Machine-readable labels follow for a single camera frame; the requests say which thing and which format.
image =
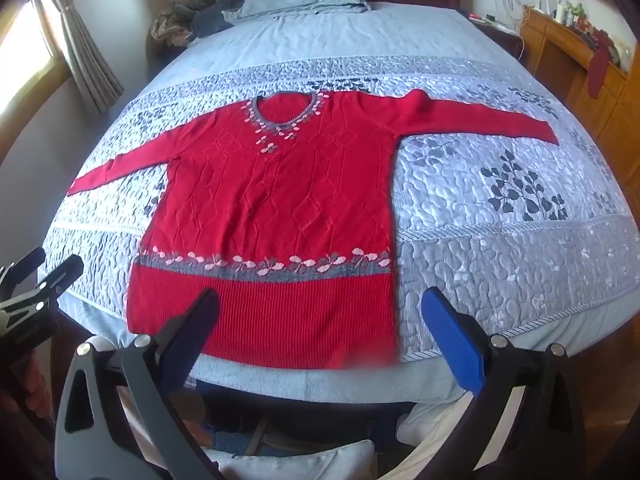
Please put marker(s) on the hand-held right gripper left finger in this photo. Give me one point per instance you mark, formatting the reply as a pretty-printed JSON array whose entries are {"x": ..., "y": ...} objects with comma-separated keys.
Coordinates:
[{"x": 196, "y": 317}]

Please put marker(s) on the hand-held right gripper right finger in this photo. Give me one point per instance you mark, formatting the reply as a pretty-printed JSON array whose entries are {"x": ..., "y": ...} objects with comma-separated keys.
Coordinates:
[{"x": 450, "y": 330}]

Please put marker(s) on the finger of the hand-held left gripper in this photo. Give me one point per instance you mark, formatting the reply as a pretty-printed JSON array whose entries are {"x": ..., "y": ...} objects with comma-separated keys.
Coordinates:
[
  {"x": 25, "y": 263},
  {"x": 62, "y": 275}
]

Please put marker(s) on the red knitted sweater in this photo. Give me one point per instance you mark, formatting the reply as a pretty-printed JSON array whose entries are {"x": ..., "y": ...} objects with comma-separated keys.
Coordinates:
[{"x": 280, "y": 200}]

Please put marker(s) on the dark blue clothes pile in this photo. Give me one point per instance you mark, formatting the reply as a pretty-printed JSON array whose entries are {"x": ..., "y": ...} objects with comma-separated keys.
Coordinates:
[{"x": 215, "y": 15}]

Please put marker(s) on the person's left hand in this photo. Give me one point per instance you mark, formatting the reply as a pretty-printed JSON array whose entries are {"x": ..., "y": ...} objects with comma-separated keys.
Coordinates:
[{"x": 36, "y": 385}]

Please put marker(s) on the white cloth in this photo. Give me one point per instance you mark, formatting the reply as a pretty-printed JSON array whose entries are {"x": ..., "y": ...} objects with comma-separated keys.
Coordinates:
[{"x": 430, "y": 422}]

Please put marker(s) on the floral quilted bedspread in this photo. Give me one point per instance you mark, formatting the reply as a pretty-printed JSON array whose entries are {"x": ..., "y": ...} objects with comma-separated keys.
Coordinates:
[{"x": 500, "y": 240}]

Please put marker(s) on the light blue bed sheet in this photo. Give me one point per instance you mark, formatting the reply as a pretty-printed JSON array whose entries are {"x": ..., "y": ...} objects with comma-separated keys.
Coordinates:
[{"x": 300, "y": 382}]

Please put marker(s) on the pale blue cloth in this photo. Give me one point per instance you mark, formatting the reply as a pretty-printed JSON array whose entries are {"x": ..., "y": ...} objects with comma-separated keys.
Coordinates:
[{"x": 305, "y": 462}]

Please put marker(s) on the wooden framed window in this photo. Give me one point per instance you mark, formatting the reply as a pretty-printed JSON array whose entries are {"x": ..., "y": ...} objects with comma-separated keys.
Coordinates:
[{"x": 25, "y": 60}]

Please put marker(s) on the beige curtain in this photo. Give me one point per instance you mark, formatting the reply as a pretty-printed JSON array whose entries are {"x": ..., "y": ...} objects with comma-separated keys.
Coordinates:
[{"x": 87, "y": 45}]

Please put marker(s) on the brown patterned cloth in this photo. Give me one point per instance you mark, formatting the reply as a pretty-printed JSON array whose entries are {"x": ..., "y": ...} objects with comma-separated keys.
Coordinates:
[{"x": 169, "y": 27}]

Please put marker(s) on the wooden cabinet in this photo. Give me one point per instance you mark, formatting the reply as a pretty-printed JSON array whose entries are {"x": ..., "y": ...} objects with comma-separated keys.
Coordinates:
[{"x": 565, "y": 65}]

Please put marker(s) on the dark wooden nightstand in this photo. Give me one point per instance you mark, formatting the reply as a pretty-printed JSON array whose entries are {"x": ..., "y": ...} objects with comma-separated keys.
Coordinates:
[{"x": 497, "y": 35}]

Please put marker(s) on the dark red hanging cloth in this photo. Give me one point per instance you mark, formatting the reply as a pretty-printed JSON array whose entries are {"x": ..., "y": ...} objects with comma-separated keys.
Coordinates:
[{"x": 599, "y": 67}]

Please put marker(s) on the white bottle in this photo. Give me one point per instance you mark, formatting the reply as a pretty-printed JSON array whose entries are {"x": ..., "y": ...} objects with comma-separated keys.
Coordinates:
[{"x": 562, "y": 11}]

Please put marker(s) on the small green plant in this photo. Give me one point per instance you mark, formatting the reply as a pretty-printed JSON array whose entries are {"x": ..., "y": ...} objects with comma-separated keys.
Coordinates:
[{"x": 578, "y": 10}]

